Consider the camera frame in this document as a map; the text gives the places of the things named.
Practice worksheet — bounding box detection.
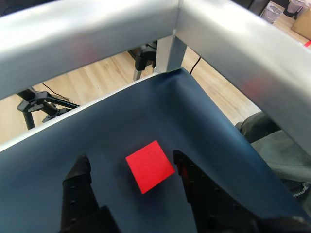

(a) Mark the grey-green fabric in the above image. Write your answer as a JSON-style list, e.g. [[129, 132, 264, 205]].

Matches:
[[250, 130, 311, 198]]

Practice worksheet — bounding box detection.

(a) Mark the dark table mat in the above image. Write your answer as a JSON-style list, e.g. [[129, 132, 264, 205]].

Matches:
[[0, 67, 307, 233]]

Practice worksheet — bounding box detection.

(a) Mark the black stand with silver leg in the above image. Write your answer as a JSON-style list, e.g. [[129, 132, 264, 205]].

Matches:
[[132, 41, 158, 81]]

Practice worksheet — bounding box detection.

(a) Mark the red cube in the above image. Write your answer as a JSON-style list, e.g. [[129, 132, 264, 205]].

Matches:
[[125, 140, 176, 195]]

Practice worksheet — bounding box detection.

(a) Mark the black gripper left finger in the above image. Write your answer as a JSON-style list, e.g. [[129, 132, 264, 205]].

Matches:
[[59, 154, 122, 233]]

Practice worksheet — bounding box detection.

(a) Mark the aluminium frame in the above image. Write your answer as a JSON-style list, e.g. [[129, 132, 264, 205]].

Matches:
[[0, 0, 311, 157]]

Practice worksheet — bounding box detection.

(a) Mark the dark olive fabric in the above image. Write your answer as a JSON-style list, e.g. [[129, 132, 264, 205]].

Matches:
[[234, 111, 284, 145]]

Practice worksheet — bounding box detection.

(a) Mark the waste bin with plastic bag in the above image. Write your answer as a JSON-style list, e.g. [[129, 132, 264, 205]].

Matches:
[[266, 1, 284, 24]]

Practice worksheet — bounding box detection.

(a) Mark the black tripod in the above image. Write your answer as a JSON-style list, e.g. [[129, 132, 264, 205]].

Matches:
[[16, 88, 81, 131]]

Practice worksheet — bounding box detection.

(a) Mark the cardboard box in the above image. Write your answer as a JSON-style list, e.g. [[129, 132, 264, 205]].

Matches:
[[291, 9, 311, 41]]

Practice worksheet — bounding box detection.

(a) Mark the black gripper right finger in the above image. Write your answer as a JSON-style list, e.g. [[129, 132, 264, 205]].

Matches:
[[172, 150, 311, 233]]

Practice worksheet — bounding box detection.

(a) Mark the thin black floor cable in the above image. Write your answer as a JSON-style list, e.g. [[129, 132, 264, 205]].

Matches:
[[40, 82, 71, 100]]

